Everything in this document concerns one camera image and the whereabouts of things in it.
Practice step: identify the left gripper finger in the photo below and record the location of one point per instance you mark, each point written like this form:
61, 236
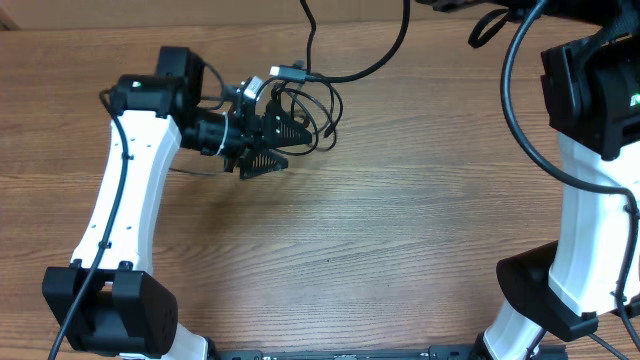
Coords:
280, 130
259, 162

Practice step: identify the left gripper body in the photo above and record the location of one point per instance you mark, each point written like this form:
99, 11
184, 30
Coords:
241, 135

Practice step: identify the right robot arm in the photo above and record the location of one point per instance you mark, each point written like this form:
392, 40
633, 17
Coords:
591, 93

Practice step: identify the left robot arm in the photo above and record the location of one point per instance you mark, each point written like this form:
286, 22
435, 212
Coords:
106, 300

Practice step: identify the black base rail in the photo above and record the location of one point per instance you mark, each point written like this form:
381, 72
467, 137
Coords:
435, 352

